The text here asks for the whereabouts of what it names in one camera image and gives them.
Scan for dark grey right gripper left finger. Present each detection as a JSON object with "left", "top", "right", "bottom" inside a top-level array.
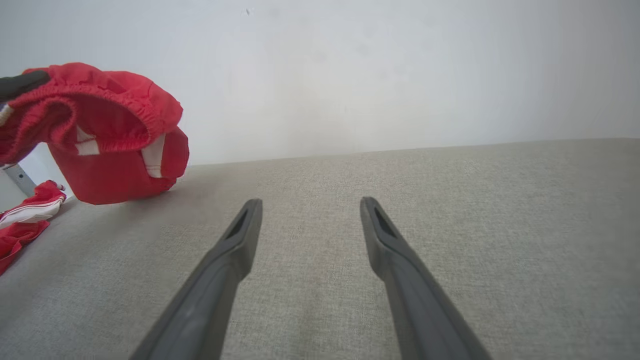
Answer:
[{"left": 129, "top": 198, "right": 264, "bottom": 360}]

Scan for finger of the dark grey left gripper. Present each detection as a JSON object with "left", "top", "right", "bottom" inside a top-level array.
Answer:
[{"left": 0, "top": 70, "right": 51, "bottom": 103}]

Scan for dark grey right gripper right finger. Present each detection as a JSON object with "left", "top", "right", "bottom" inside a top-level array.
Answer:
[{"left": 360, "top": 196, "right": 493, "bottom": 360}]

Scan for red shorts with white stripe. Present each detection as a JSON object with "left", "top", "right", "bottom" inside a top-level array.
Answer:
[{"left": 0, "top": 62, "right": 190, "bottom": 206}]

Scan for metal wall rail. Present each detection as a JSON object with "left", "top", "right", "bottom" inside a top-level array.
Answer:
[{"left": 2, "top": 163, "right": 37, "bottom": 197}]

